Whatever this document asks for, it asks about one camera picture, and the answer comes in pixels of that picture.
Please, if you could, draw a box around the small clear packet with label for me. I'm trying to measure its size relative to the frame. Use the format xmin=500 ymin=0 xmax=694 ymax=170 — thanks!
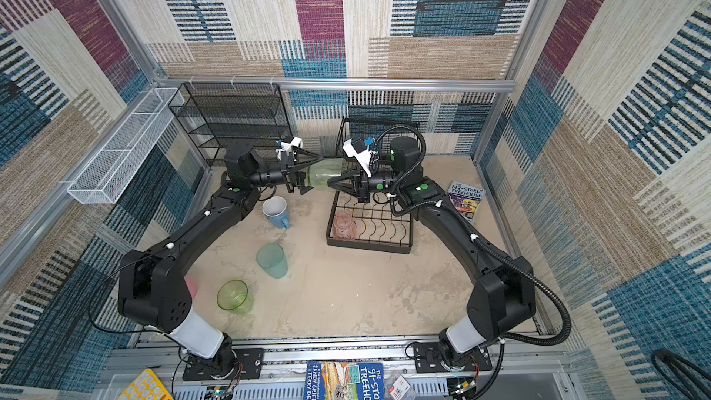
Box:
xmin=385 ymin=372 xmax=417 ymax=400

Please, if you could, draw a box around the yellow perforated tray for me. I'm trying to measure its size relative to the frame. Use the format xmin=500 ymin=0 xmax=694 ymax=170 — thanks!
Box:
xmin=117 ymin=369 xmax=173 ymax=400

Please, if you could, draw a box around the teal translucent plastic cup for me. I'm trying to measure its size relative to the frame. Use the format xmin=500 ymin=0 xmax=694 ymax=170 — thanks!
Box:
xmin=257 ymin=243 xmax=288 ymax=279

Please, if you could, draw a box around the treehouse book at front edge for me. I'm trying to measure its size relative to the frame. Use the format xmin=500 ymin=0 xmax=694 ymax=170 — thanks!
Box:
xmin=303 ymin=361 xmax=386 ymax=400

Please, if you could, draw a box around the white wire wall basket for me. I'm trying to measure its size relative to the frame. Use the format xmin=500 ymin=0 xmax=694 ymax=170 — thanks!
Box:
xmin=68 ymin=88 xmax=178 ymax=205

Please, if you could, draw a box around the pink translucent plastic cup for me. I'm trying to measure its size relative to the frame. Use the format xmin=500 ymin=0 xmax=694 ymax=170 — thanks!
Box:
xmin=331 ymin=212 xmax=357 ymax=241

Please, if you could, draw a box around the blue white ceramic mug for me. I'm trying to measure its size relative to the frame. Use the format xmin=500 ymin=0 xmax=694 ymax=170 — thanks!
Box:
xmin=262 ymin=196 xmax=291 ymax=230

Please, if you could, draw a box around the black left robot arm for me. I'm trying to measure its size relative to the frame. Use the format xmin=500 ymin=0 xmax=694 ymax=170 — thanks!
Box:
xmin=118 ymin=141 xmax=323 ymax=378

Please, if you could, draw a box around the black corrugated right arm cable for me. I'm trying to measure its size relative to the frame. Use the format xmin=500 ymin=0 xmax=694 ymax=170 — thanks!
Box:
xmin=370 ymin=124 xmax=573 ymax=400

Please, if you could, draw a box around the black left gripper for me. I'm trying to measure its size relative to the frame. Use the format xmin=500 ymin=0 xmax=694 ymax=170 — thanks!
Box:
xmin=248 ymin=150 xmax=328 ymax=198

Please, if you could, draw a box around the black wire dish rack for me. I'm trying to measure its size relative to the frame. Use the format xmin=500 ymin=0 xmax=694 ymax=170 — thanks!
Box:
xmin=326 ymin=118 xmax=414 ymax=255

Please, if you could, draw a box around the green plastic cup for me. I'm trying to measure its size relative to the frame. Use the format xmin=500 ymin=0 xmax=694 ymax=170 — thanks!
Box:
xmin=306 ymin=159 xmax=347 ymax=190
xmin=216 ymin=280 xmax=254 ymax=315

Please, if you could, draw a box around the opaque pink plastic cup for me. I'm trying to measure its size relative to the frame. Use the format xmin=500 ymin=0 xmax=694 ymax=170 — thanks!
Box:
xmin=184 ymin=276 xmax=197 ymax=299

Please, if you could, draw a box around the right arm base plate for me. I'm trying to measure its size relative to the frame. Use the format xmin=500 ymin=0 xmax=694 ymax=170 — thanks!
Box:
xmin=405 ymin=342 xmax=493 ymax=373

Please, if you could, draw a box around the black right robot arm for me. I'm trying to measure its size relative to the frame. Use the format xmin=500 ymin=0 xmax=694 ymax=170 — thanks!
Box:
xmin=328 ymin=136 xmax=536 ymax=367

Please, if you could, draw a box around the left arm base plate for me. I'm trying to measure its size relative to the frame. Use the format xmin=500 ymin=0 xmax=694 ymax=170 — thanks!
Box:
xmin=181 ymin=348 xmax=264 ymax=381

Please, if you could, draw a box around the treehouse paperback book on table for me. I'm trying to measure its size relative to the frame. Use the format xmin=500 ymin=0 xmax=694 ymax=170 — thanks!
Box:
xmin=447 ymin=181 xmax=485 ymax=224

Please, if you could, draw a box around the black mesh shelf unit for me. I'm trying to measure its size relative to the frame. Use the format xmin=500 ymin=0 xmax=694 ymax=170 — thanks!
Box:
xmin=168 ymin=83 xmax=296 ymax=167

